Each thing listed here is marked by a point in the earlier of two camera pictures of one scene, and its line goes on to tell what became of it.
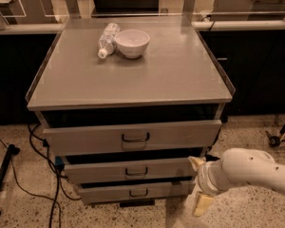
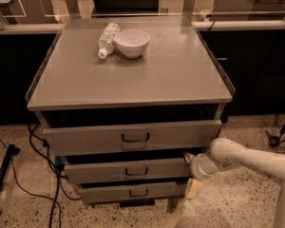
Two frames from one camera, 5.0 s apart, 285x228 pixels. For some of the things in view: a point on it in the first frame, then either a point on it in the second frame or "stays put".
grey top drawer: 131,138 stays put
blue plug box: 59,163 stays put
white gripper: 203,177 to 197,167
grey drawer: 135,168 stays put
